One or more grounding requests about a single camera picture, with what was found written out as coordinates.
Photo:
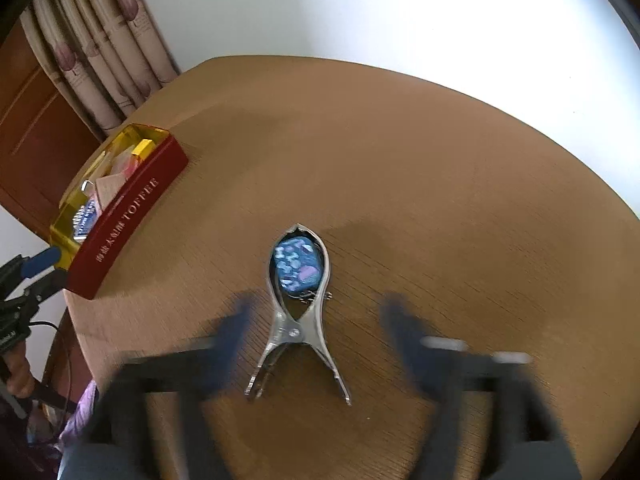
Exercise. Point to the blue patterned oval charm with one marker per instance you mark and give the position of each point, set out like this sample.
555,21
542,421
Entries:
295,265

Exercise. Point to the brown wooden door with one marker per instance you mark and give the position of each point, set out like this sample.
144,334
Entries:
35,135

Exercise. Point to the red tin box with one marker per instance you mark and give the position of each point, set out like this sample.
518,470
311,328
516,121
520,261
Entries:
125,220

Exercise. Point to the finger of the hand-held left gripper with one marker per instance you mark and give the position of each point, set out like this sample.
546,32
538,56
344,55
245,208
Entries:
47,285
42,259

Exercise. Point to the yellow block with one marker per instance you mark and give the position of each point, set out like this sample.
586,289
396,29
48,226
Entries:
142,147

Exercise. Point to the clear box with blue-red label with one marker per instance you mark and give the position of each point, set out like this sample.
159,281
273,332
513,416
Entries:
86,220

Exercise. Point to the beige patterned curtain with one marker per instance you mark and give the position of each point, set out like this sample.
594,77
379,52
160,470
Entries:
110,45

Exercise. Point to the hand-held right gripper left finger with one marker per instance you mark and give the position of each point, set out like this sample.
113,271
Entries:
235,327

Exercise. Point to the purple cloth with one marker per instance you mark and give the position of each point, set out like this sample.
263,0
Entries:
80,415

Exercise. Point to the person's left hand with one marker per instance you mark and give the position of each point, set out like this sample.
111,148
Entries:
20,372

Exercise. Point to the silver metal clamp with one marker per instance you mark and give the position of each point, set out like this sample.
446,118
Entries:
292,332

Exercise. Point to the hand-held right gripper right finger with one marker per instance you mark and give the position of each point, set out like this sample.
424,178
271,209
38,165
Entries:
402,332

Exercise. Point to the person's grey trousers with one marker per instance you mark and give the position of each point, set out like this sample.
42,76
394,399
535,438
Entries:
75,462

